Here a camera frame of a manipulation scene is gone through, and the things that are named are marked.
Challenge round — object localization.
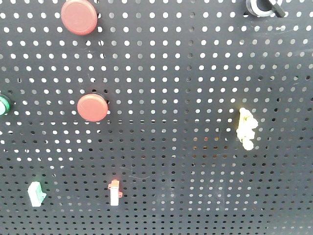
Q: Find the black rotary toggle switch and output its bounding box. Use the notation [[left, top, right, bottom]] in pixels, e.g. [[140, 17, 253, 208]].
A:
[[246, 0, 286, 18]]

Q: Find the green push button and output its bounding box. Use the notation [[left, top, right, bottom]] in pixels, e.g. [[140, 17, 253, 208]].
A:
[[0, 94, 11, 116]]

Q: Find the red-white contact block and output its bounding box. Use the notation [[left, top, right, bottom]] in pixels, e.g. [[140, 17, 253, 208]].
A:
[[108, 179, 123, 206]]

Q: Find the black perforated pegboard panel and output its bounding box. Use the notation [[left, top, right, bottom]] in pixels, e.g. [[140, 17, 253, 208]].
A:
[[0, 0, 313, 235]]

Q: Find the green-white contact block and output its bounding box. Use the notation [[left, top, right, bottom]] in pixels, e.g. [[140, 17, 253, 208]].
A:
[[27, 181, 46, 207]]

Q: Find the yellow-white contact block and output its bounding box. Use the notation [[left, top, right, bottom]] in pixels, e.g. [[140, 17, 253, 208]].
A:
[[236, 107, 258, 151]]

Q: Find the red mushroom button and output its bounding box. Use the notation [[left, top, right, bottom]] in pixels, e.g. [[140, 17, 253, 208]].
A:
[[77, 94, 109, 122], [61, 0, 97, 35]]

